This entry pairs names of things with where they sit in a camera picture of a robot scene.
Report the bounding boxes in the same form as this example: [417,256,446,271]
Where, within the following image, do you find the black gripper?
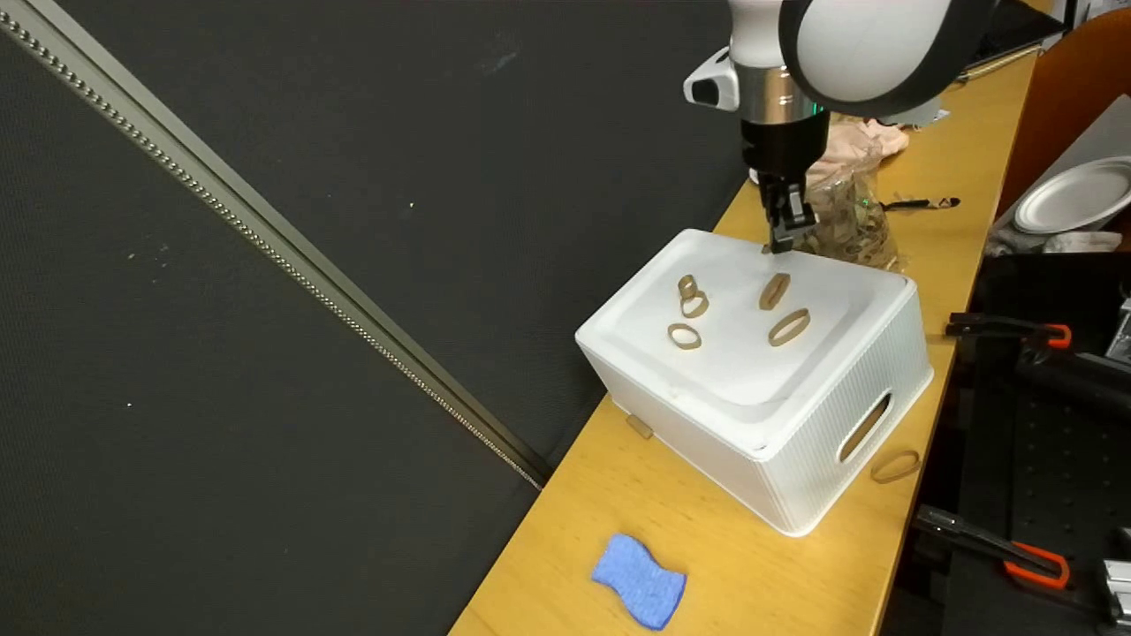
[739,66,831,256]

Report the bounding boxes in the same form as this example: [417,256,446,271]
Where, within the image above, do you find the white paper plate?
[1012,155,1131,242]

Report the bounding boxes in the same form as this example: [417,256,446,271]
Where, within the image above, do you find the black perforated table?
[881,252,1131,636]

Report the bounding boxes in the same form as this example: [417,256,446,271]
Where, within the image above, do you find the white flat lid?
[1039,225,1123,258]

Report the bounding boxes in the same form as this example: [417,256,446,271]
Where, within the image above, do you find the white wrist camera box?
[682,46,746,118]

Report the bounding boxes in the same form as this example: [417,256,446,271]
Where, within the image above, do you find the white plastic storage bin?
[574,225,938,542]

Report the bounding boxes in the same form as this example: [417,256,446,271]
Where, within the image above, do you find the black spoon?
[876,195,965,216]

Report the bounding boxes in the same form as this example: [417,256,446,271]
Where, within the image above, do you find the black orange bar clamp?
[914,504,1076,593]
[944,306,1077,352]

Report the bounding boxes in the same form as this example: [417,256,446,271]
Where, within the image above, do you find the brown wooden board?
[998,3,1131,224]

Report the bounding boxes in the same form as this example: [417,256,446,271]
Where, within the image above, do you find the grey metal rail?
[0,0,550,491]

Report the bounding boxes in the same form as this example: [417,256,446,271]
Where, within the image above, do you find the black laptop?
[959,0,1071,86]

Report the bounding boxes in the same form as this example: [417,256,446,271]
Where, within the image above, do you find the white metal bracket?
[1099,559,1131,629]

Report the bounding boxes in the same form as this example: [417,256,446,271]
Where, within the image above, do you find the pale pink cloth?
[822,118,911,169]

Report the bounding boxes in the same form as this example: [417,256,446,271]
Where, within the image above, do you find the clear bag of snacks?
[805,151,904,268]

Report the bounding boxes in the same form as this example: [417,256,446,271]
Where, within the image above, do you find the blue sponge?
[587,531,690,633]

